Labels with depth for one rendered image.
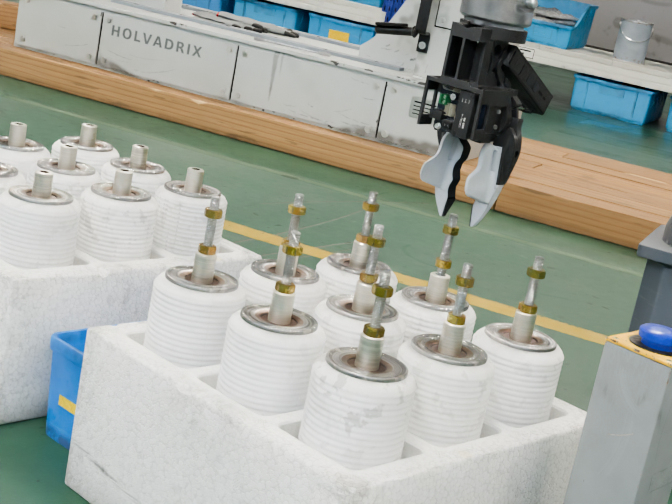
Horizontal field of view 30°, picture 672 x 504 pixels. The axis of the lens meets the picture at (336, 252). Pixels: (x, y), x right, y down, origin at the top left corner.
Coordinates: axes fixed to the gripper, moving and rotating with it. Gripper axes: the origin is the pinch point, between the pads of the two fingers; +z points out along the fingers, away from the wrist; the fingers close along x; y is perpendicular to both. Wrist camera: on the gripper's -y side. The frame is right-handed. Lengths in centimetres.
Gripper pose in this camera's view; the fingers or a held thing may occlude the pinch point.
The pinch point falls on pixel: (463, 208)
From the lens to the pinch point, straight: 137.0
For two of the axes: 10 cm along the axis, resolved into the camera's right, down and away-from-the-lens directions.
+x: 7.6, 3.0, -5.7
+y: -6.2, 0.8, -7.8
